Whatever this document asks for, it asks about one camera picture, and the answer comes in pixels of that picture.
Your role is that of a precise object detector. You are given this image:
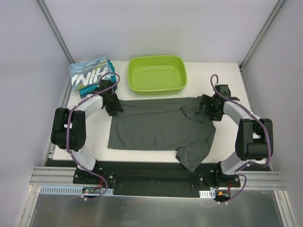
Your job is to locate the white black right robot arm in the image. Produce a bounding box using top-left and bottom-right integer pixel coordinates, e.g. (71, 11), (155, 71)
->
(196, 85), (273, 187)

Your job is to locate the white slotted cable duct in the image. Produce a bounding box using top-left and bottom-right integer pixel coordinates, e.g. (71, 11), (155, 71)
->
(40, 185), (114, 196)
(199, 189), (216, 199)

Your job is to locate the teal folded t-shirt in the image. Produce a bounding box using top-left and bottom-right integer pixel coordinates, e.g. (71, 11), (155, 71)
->
(79, 60), (116, 98)

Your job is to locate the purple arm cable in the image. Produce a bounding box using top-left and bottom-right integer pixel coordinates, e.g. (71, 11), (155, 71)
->
(65, 72), (119, 171)
(210, 74), (272, 177)

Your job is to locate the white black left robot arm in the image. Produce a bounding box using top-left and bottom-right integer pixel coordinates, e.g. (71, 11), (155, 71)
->
(51, 79), (123, 184)

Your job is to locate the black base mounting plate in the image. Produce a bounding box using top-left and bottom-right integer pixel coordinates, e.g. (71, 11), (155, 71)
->
(72, 161), (241, 198)

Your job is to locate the left aluminium frame post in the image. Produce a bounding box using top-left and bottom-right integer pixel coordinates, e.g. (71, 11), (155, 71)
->
(36, 0), (74, 63)

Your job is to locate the lime green plastic tub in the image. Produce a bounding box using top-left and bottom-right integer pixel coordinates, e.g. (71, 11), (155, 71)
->
(127, 55), (187, 96)

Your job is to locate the right aluminium frame post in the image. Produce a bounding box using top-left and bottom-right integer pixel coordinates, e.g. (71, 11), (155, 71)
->
(239, 0), (287, 71)

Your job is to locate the right white slotted cable duct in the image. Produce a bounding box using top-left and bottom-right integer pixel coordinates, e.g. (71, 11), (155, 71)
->
(199, 189), (216, 199)

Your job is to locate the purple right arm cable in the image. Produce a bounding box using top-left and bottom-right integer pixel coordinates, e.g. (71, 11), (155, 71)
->
(210, 74), (272, 177)

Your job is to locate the aluminium frame post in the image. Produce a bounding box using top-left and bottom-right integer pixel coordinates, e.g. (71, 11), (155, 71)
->
(239, 0), (287, 71)
(36, 0), (74, 63)

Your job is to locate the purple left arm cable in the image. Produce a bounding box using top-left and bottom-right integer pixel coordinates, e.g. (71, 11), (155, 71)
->
(65, 72), (119, 171)

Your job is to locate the light blue printed folded t-shirt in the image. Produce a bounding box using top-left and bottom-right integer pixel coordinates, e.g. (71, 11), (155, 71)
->
(68, 56), (113, 91)

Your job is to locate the aluminium front rail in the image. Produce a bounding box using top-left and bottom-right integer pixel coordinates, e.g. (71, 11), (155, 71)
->
(30, 166), (286, 191)

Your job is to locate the left white slotted cable duct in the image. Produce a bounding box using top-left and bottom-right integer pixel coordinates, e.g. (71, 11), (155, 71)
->
(40, 185), (114, 196)

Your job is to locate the dark grey t-shirt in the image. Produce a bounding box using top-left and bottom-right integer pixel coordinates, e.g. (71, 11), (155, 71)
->
(107, 96), (216, 172)

